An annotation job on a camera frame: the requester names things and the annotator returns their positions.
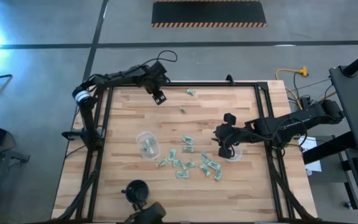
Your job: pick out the grey side table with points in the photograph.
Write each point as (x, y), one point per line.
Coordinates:
(356, 109)

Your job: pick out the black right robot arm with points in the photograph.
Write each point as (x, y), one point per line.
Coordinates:
(291, 123)

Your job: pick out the white paper sheet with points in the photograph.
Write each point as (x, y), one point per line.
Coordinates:
(309, 144)

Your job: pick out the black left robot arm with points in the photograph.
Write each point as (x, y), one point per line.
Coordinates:
(86, 121)

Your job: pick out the black power strip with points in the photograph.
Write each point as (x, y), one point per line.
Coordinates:
(305, 101)

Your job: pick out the black mug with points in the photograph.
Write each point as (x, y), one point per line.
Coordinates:
(137, 193)

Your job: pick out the pale green stevia packet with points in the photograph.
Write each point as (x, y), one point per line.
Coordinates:
(204, 157)
(145, 149)
(187, 139)
(218, 175)
(188, 148)
(182, 174)
(176, 163)
(205, 169)
(213, 165)
(188, 164)
(162, 162)
(171, 154)

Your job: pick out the black hazard-striped floor mat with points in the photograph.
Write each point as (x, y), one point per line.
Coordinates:
(208, 12)

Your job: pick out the black clamp bracket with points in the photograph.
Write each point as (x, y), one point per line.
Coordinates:
(71, 134)

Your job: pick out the black metal table frame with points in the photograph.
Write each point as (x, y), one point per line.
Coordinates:
(244, 84)

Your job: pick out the clear plastic bin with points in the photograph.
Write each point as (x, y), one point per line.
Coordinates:
(139, 140)

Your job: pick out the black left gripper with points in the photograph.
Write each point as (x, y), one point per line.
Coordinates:
(154, 77)

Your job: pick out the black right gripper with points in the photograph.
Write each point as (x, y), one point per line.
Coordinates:
(236, 133)

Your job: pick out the small grey caster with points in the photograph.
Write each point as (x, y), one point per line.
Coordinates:
(348, 205)

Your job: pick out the clear round plastic cup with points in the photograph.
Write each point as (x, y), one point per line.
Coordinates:
(238, 155)

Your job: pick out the black stand beam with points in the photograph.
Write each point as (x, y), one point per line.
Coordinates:
(328, 149)

